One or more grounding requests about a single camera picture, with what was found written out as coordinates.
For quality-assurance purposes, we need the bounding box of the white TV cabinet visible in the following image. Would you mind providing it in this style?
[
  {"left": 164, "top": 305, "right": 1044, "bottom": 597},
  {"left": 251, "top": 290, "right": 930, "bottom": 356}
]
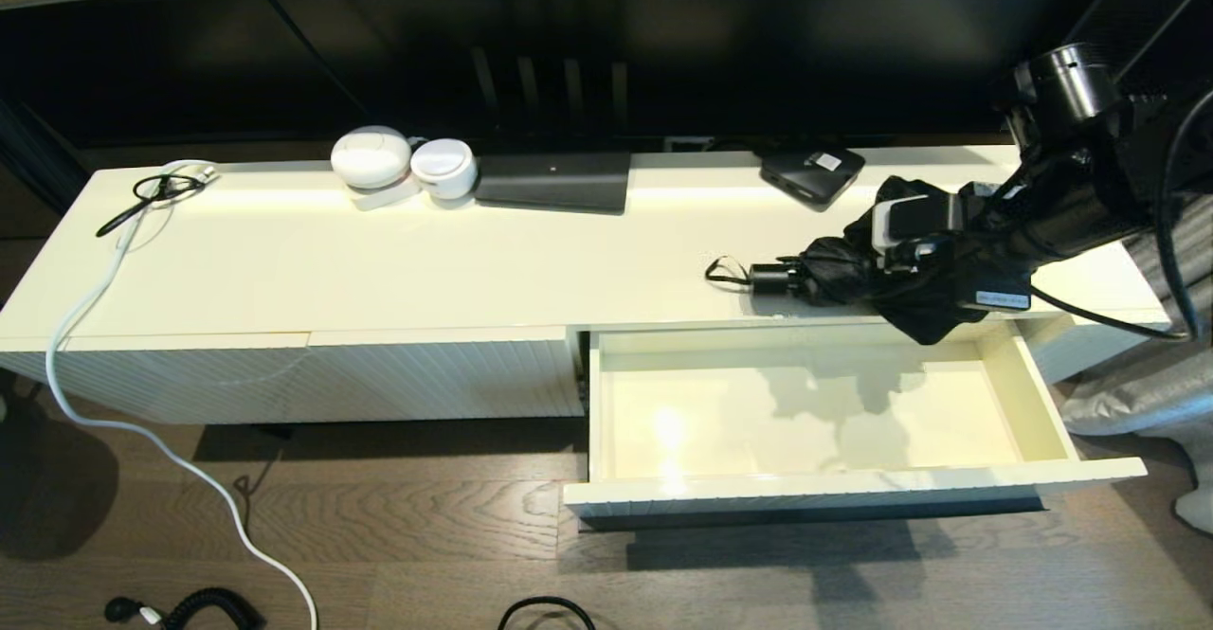
[{"left": 0, "top": 143, "right": 1171, "bottom": 425}]

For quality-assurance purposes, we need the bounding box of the large white round device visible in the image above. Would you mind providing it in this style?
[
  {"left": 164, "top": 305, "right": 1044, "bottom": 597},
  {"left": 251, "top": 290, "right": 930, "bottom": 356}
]
[{"left": 330, "top": 125, "right": 423, "bottom": 211}]

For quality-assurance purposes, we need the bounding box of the black hanging cable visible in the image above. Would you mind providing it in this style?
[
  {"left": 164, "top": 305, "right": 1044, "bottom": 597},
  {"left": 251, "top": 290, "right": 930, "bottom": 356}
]
[{"left": 230, "top": 0, "right": 366, "bottom": 115}]

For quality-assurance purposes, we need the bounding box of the black coiled cable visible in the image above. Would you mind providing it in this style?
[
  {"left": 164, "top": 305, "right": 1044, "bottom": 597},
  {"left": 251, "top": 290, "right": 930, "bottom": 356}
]
[{"left": 104, "top": 588, "right": 264, "bottom": 630}]

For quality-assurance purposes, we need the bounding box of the black folding umbrella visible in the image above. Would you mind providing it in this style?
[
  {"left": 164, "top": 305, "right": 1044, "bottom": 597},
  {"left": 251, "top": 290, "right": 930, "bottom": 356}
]
[{"left": 704, "top": 175, "right": 1034, "bottom": 347}]

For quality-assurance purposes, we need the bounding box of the white power cable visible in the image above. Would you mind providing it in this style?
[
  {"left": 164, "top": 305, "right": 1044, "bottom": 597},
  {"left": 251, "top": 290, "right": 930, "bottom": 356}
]
[{"left": 43, "top": 160, "right": 318, "bottom": 630}]

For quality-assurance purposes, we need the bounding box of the thin black cable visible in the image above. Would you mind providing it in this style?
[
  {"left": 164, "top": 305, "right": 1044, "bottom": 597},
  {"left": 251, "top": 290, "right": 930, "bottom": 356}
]
[{"left": 95, "top": 173, "right": 208, "bottom": 238}]

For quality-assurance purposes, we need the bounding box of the long thin black rod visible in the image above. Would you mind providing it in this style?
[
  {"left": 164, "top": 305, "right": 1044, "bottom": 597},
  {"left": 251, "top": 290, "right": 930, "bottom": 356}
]
[{"left": 578, "top": 497, "right": 1045, "bottom": 531}]

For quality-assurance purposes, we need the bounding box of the white rounded floor object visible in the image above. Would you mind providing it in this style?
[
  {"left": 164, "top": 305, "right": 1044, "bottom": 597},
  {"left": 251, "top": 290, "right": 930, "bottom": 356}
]
[{"left": 1173, "top": 464, "right": 1213, "bottom": 534}]

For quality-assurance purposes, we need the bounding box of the black television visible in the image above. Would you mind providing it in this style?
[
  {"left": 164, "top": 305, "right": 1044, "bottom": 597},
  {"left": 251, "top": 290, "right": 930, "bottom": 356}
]
[{"left": 0, "top": 0, "right": 1110, "bottom": 151}]

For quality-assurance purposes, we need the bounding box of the black cable loop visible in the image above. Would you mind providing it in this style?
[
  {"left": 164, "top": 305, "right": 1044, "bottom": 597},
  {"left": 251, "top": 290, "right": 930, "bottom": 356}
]
[{"left": 498, "top": 596, "right": 596, "bottom": 630}]

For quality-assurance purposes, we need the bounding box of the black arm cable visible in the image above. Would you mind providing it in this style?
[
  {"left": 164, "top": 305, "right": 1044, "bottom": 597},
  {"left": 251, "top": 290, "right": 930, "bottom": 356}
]
[{"left": 1028, "top": 90, "right": 1213, "bottom": 342}]

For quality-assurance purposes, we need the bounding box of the grey pleated curtain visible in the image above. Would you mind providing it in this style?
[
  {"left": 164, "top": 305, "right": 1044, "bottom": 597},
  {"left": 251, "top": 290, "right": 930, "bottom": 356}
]
[{"left": 1059, "top": 185, "right": 1213, "bottom": 437}]

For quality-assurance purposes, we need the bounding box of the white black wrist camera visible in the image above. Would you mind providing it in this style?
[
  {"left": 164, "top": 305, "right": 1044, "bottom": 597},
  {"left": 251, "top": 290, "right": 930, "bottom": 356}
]
[{"left": 870, "top": 196, "right": 963, "bottom": 254}]

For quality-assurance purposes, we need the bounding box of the small black labelled box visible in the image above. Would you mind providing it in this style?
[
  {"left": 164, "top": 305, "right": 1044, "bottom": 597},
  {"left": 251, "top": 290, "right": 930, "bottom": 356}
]
[{"left": 759, "top": 145, "right": 865, "bottom": 211}]

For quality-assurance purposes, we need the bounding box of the small white round device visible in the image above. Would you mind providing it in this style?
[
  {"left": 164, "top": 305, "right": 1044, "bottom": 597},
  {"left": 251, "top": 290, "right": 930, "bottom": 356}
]
[{"left": 410, "top": 138, "right": 479, "bottom": 201}]

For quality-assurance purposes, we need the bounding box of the dark grey flat box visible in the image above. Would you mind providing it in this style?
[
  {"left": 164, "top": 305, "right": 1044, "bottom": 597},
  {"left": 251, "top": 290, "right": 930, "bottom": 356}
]
[{"left": 474, "top": 152, "right": 632, "bottom": 214}]

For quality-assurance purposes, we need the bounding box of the white fluted drawer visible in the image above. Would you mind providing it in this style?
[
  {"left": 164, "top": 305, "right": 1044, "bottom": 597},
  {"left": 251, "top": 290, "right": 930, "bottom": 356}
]
[{"left": 563, "top": 322, "right": 1148, "bottom": 529}]

